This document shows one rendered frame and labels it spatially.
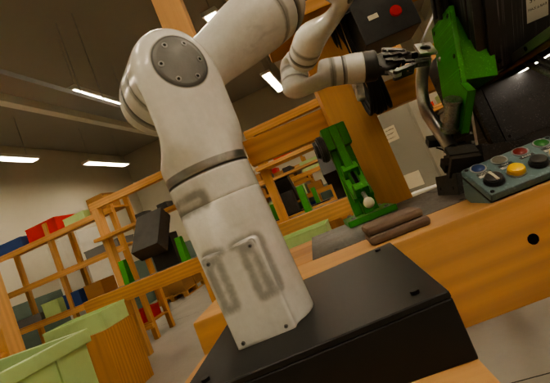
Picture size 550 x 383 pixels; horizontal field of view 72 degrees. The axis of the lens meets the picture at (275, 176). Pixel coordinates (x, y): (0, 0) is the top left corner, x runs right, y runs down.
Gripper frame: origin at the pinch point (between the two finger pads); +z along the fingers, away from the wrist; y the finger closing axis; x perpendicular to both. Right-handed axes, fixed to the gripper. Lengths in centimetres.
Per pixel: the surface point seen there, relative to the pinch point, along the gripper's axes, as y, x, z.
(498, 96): -5.7, 10.2, 18.2
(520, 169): -46.3, -4.7, 0.0
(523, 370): -27, 136, 49
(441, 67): -6.0, -0.2, 2.9
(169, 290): 396, 712, -389
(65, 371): -69, -2, -64
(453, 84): -13.7, 0.0, 3.0
